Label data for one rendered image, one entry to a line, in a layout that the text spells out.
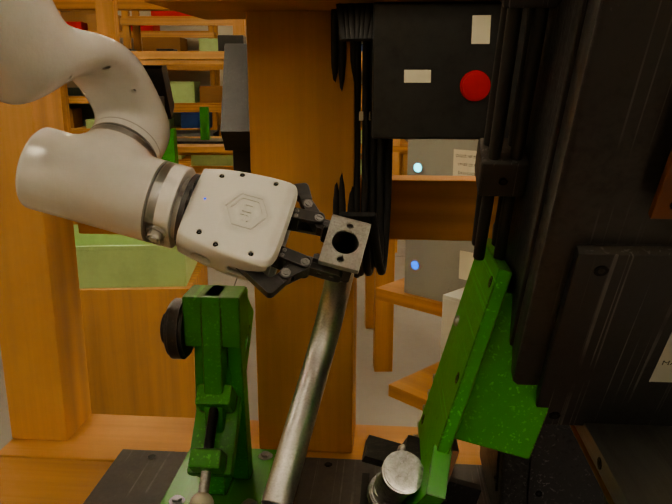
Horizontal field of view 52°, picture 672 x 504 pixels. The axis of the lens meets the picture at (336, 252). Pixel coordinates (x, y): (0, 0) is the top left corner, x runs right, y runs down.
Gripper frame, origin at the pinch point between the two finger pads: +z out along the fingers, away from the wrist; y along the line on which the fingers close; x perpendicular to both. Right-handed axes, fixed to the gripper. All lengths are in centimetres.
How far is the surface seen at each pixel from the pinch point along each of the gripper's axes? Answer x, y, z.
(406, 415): 229, 58, 46
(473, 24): -7.7, 27.9, 7.6
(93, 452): 47, -18, -27
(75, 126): 758, 499, -412
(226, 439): 25.1, -15.3, -6.7
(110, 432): 52, -14, -27
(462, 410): -4.8, -14.0, 13.9
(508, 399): -5.0, -12.0, 17.6
